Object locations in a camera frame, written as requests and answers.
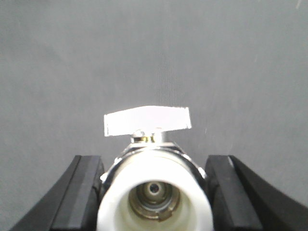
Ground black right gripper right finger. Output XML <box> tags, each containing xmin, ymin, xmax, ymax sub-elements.
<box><xmin>205</xmin><ymin>155</ymin><xmax>308</xmax><ymax>231</ymax></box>

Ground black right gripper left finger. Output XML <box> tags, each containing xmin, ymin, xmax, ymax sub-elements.
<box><xmin>11</xmin><ymin>155</ymin><xmax>104</xmax><ymax>231</ymax></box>

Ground chrome valve white handle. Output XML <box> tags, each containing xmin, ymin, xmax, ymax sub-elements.
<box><xmin>96</xmin><ymin>106</ymin><xmax>214</xmax><ymax>231</ymax></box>

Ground black conveyor belt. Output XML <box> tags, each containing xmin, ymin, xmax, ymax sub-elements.
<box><xmin>0</xmin><ymin>0</ymin><xmax>308</xmax><ymax>231</ymax></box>

